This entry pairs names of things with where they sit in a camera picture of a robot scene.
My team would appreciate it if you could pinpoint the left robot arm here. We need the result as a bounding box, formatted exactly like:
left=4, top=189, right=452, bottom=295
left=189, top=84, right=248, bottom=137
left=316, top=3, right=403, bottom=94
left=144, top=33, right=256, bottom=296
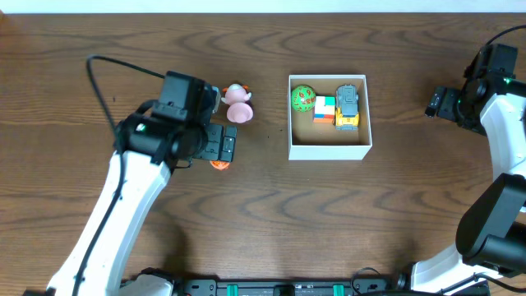
left=41, top=72, right=236, bottom=295

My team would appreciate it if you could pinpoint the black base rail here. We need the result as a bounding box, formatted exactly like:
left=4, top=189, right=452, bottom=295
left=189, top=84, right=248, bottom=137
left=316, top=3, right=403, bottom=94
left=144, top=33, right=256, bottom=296
left=118, top=269, right=491, bottom=296

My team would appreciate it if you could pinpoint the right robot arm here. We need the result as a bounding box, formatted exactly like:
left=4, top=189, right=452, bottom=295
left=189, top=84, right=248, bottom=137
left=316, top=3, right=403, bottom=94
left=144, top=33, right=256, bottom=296
left=393, top=42, right=525, bottom=295

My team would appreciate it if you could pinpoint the left black cable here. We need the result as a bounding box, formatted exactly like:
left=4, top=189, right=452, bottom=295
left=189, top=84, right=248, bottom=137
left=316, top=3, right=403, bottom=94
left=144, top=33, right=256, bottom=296
left=72, top=54, right=166, bottom=296

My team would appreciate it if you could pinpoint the multicolour puzzle cube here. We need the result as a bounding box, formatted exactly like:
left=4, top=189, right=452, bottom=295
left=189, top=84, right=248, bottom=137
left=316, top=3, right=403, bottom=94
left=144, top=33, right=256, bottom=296
left=313, top=96, right=336, bottom=124

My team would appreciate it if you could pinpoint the orange round toy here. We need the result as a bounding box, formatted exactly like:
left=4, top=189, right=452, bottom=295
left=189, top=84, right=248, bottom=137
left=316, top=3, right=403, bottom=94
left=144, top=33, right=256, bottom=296
left=210, top=160, right=230, bottom=171

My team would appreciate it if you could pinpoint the green ball with red numbers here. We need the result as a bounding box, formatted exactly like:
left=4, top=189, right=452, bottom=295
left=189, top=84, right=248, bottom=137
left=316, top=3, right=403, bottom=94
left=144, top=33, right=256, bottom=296
left=291, top=85, right=316, bottom=113

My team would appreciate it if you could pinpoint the white cardboard box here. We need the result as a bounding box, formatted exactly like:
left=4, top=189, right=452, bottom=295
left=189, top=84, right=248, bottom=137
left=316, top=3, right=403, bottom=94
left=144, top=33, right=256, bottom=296
left=288, top=74, right=372, bottom=160

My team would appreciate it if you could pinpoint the white pink duck toy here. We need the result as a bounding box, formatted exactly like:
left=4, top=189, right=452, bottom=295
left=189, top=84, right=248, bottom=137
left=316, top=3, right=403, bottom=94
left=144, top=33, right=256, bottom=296
left=221, top=84, right=254, bottom=123

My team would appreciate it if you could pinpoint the yellow grey toy truck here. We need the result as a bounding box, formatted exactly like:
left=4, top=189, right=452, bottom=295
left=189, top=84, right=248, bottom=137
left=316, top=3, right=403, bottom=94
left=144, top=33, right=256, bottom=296
left=335, top=85, right=359, bottom=131

